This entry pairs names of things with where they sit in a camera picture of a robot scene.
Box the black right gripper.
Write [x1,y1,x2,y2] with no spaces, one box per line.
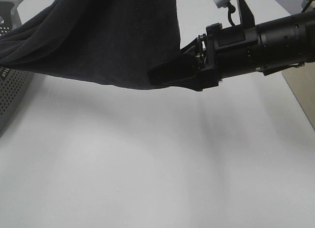
[148,23,258,91]

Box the dark navy towel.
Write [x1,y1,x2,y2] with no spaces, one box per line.
[0,0,181,90]

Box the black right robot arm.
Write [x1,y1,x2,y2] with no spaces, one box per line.
[148,11,315,92]

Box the beige fabric storage bin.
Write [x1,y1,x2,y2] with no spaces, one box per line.
[283,63,315,128]

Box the grey perforated plastic basket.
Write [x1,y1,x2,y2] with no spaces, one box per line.
[0,0,34,134]

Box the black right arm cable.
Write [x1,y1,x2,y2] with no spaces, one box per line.
[227,0,244,27]

